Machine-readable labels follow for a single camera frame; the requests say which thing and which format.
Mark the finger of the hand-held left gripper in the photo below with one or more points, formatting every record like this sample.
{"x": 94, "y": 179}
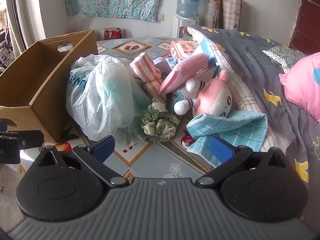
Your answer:
{"x": 30, "y": 137}

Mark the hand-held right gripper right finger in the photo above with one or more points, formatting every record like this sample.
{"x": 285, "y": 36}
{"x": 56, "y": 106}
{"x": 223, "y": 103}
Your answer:
{"x": 221, "y": 148}

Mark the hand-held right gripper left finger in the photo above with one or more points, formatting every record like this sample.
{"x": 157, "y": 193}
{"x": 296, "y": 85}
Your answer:
{"x": 102, "y": 146}

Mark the blue checked towel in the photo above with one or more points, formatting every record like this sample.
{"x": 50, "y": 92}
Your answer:
{"x": 225, "y": 127}

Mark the brown cardboard box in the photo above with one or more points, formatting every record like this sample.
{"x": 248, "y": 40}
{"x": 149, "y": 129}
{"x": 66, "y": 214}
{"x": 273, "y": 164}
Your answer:
{"x": 50, "y": 97}

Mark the pink plush toy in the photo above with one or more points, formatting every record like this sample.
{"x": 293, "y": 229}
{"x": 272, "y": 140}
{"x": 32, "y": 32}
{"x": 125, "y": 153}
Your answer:
{"x": 212, "y": 97}

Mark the green floral scrunchie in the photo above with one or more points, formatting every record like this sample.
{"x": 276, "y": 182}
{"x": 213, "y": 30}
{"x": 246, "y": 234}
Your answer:
{"x": 157, "y": 125}

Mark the pink towel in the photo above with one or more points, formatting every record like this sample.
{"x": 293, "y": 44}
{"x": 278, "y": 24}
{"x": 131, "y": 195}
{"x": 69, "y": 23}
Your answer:
{"x": 185, "y": 67}

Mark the orange striped towel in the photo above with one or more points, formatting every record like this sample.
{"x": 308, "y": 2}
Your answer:
{"x": 145, "y": 66}

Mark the fruit print mat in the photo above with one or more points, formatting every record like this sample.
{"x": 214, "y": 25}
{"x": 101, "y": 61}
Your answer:
{"x": 140, "y": 152}

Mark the white plastic bag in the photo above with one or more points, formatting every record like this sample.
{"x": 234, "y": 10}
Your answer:
{"x": 100, "y": 100}

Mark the grey printed quilt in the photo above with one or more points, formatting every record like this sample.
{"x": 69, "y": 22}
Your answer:
{"x": 250, "y": 62}

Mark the pink pillow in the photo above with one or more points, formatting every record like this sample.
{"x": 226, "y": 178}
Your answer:
{"x": 302, "y": 87}

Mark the pink wet wipes pack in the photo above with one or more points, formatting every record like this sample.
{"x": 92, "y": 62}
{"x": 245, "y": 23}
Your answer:
{"x": 183, "y": 48}

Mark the red box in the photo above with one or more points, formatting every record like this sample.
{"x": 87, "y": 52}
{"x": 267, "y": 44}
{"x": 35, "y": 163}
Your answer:
{"x": 108, "y": 33}

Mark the green patchwork pillow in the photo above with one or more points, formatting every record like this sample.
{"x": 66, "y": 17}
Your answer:
{"x": 285, "y": 55}

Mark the red thermos bottle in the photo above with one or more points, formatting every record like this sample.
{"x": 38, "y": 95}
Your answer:
{"x": 118, "y": 33}

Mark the beige curtain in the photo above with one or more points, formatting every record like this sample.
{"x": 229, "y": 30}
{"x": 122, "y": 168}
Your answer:
{"x": 27, "y": 12}

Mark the checked wallpaper roll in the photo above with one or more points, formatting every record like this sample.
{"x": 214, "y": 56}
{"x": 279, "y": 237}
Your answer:
{"x": 232, "y": 12}

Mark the floral wallpaper roll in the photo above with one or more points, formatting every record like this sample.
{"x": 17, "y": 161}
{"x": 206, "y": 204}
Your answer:
{"x": 211, "y": 7}

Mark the blue water jug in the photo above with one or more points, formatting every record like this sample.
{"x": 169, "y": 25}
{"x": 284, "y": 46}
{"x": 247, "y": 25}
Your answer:
{"x": 188, "y": 2}

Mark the dark red wooden door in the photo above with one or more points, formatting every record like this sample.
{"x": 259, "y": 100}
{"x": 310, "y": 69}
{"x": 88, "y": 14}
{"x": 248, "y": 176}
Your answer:
{"x": 307, "y": 22}

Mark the wall socket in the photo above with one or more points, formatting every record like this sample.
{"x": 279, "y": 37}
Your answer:
{"x": 161, "y": 17}

